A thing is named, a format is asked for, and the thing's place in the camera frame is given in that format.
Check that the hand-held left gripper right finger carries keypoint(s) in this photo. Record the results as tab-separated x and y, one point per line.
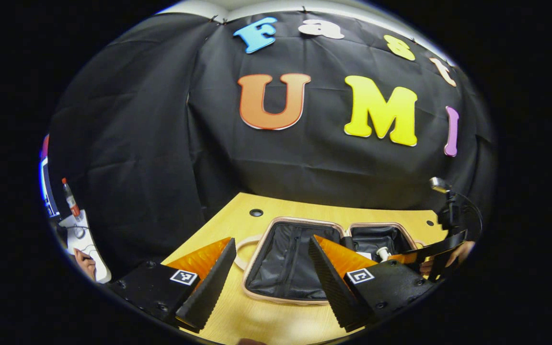
331	282

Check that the black backdrop cloth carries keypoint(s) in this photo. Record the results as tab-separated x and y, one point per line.
161	143

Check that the white pump bottle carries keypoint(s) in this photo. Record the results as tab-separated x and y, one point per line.
383	253

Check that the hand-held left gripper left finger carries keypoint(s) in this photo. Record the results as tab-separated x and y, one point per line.
209	287

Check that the white side table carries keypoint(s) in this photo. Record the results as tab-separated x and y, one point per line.
89	244

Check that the plastic bottle red cap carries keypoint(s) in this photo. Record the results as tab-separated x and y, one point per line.
71	199

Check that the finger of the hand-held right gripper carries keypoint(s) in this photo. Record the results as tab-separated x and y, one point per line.
441	243

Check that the computer monitor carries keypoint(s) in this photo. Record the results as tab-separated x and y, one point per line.
48	187

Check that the pink suitcase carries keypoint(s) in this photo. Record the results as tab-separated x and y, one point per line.
285	263

